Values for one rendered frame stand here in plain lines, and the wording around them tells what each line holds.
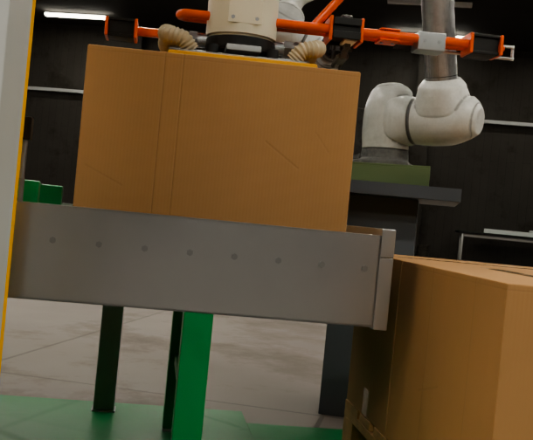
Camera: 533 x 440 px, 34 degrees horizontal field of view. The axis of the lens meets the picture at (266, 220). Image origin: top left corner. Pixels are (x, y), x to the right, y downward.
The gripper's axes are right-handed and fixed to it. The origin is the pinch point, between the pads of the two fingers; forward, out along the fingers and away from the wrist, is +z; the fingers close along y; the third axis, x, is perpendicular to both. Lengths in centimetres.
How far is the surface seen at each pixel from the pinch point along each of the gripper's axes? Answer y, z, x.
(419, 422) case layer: 85, 44, -13
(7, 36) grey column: 31, 110, 61
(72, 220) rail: 52, 36, 59
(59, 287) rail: 65, 35, 60
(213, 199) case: 45, 20, 30
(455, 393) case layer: 75, 62, -13
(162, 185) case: 43, 19, 42
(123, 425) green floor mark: 108, -32, 46
